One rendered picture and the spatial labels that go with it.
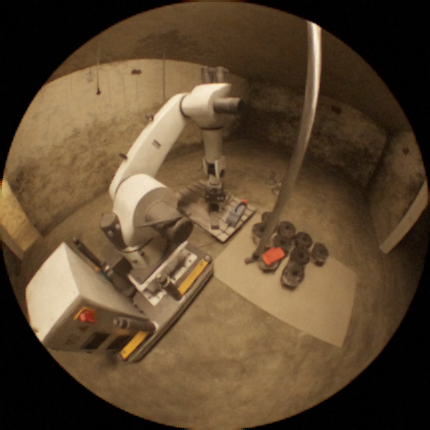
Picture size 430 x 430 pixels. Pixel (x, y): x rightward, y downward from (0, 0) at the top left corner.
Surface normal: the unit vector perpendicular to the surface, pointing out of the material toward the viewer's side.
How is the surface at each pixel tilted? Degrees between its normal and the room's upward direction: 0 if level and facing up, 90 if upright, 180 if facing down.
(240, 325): 0
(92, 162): 90
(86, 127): 90
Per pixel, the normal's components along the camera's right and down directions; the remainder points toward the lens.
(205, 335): 0.03, -0.71
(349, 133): -0.66, 0.51
